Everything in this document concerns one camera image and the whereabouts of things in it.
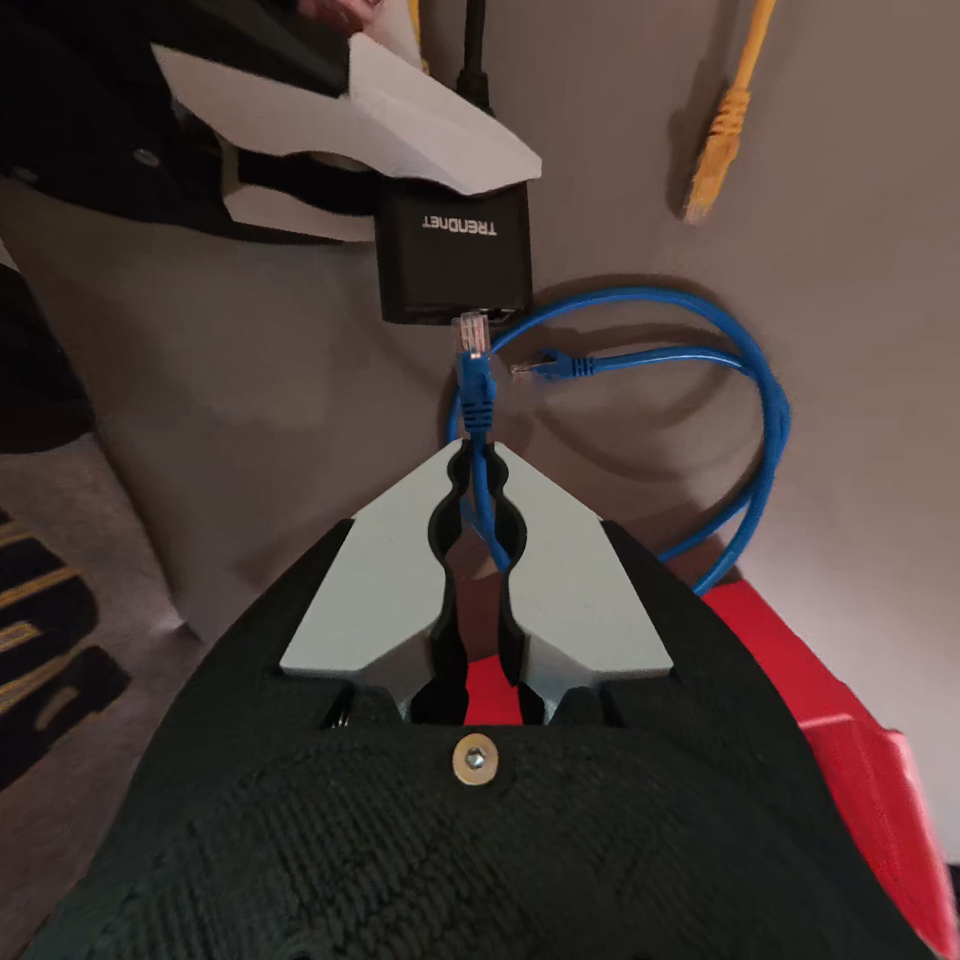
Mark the person's left hand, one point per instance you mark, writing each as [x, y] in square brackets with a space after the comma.
[345, 13]

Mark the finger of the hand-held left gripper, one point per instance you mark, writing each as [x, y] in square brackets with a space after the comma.
[420, 127]
[300, 214]

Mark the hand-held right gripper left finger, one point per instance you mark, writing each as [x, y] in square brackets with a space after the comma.
[375, 592]

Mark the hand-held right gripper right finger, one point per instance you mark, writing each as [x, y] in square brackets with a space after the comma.
[585, 600]

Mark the black ethernet splitter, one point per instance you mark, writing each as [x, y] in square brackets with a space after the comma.
[450, 262]

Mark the person's patterned garment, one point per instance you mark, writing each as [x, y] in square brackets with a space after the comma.
[75, 525]

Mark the red plastic bin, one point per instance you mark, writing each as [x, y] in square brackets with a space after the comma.
[840, 750]

